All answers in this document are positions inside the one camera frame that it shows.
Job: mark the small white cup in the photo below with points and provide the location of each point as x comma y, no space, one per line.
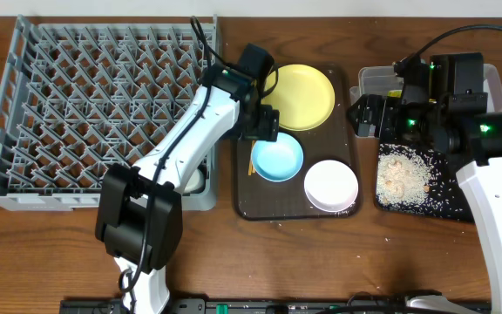
195,183

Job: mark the light blue bowl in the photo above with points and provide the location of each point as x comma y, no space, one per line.
279,160

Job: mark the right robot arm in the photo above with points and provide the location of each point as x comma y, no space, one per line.
443,106

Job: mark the wooden chopstick left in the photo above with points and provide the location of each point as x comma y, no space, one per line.
251,169

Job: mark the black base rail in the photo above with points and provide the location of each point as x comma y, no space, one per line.
198,306

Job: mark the pile of rice waste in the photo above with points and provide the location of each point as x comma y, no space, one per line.
402,180

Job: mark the yellow plate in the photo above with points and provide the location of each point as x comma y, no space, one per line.
303,95

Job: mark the green yellow snack wrapper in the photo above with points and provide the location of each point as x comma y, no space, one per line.
394,93

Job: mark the dark brown serving tray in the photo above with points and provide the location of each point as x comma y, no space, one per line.
256,199

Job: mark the pink-white bowl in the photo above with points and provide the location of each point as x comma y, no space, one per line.
331,186

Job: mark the clear plastic bin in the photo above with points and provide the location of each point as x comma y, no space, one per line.
381,80

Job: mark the grey plastic dish rack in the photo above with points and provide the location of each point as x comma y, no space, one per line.
76,99

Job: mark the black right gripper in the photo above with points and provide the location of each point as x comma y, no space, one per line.
387,108

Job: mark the black waste tray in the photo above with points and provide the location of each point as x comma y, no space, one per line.
445,199

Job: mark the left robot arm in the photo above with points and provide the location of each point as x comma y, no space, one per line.
140,207

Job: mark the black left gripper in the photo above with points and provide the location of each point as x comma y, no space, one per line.
262,126

